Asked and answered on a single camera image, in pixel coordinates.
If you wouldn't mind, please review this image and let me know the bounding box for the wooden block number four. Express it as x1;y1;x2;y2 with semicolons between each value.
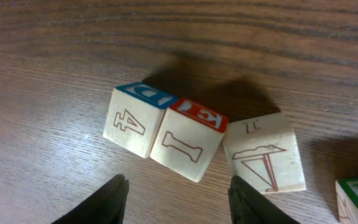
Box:
103;82;178;158

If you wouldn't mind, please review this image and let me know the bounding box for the wooden block letter T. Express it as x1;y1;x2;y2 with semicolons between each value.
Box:
223;113;306;194

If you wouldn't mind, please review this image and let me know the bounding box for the wooden block number one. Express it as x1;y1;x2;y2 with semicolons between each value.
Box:
150;98;229;182

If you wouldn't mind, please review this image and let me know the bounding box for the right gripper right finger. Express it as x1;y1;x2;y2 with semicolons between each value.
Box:
227;175;299;224

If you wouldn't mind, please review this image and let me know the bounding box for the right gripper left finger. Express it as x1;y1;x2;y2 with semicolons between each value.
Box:
53;174;129;224

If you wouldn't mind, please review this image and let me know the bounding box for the wooden block letter N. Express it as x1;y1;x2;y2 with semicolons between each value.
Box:
335;178;358;224

